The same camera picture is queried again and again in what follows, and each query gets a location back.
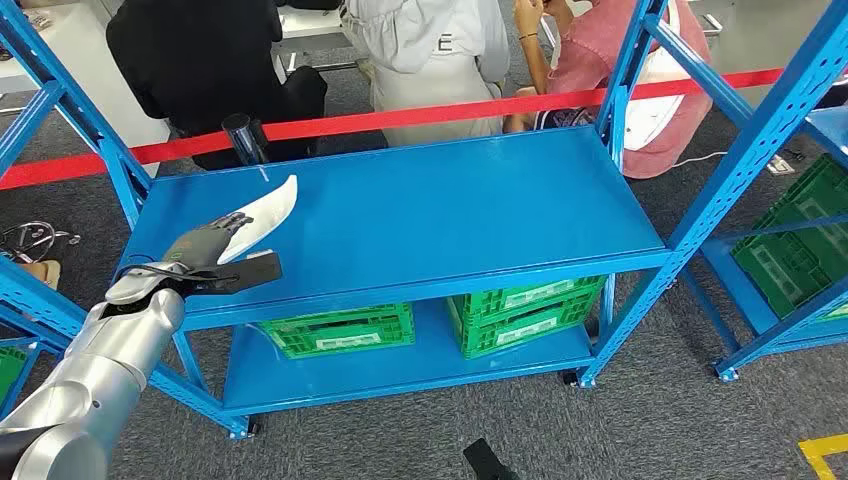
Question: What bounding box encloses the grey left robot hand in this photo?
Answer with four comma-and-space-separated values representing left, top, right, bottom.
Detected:
162, 211, 256, 270

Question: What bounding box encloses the white curved plastic part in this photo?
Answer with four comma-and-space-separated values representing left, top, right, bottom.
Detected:
217, 174, 299, 265

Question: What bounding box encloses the blue metal shelf rack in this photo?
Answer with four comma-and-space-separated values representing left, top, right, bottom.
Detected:
682, 105, 848, 386
0, 0, 848, 442
0, 334, 41, 422

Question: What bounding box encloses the person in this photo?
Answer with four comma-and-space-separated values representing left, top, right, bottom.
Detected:
503, 0, 713, 180
105, 0, 329, 172
339, 0, 511, 148
19, 260, 62, 291

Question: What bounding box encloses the stool with chrome base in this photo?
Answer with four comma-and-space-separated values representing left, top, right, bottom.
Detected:
0, 220, 82, 266

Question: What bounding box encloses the white table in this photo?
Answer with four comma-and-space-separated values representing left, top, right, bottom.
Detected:
0, 0, 172, 179

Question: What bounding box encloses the red barrier belt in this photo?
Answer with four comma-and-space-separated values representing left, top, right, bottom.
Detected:
0, 68, 786, 192

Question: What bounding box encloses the yellow floor tape square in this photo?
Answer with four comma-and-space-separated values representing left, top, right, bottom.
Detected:
798, 433, 848, 480

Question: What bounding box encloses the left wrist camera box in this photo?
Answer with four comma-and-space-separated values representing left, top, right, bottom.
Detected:
192, 249, 284, 297

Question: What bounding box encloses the black stanchion post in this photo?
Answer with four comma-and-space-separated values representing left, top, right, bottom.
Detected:
221, 112, 271, 166

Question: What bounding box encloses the white cable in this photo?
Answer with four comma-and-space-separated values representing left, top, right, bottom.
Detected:
672, 150, 730, 168

